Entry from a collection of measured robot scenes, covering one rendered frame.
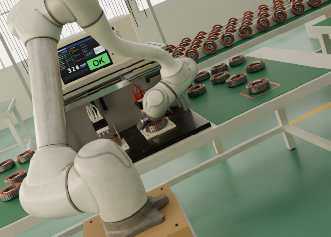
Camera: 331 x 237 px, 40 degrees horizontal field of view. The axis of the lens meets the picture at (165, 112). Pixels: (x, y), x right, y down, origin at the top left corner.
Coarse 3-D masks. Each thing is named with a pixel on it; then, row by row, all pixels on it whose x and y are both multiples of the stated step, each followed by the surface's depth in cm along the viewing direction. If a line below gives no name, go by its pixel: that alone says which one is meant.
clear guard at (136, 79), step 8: (152, 64) 215; (128, 72) 219; (136, 72) 210; (144, 72) 202; (152, 72) 200; (128, 80) 200; (136, 80) 199; (144, 80) 198; (152, 80) 198; (136, 88) 196; (144, 88) 196
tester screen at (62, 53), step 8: (88, 40) 214; (64, 48) 212; (72, 48) 212; (80, 48) 213; (88, 48) 214; (104, 48) 216; (64, 56) 212; (72, 56) 213; (80, 56) 214; (96, 56) 216; (64, 64) 213; (72, 64) 214; (80, 64) 215; (64, 72) 214; (72, 72) 215; (88, 72) 216; (64, 80) 214
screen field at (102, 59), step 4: (100, 56) 216; (104, 56) 217; (92, 60) 216; (96, 60) 216; (100, 60) 217; (104, 60) 217; (108, 60) 218; (88, 64) 216; (92, 64) 216; (96, 64) 217; (100, 64) 217; (104, 64) 218; (92, 68) 217
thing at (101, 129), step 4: (96, 120) 216; (100, 120) 214; (104, 120) 214; (92, 124) 222; (96, 124) 214; (100, 124) 214; (104, 124) 215; (96, 128) 214; (100, 128) 214; (104, 128) 213; (108, 128) 213; (100, 132) 213
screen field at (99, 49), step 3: (96, 48) 215; (99, 48) 216; (102, 48) 216; (87, 51) 214; (90, 51) 215; (93, 51) 215; (96, 51) 215; (99, 51) 216; (102, 51) 216; (84, 54) 214; (87, 54) 215; (90, 54) 215; (93, 54) 215; (87, 57) 215
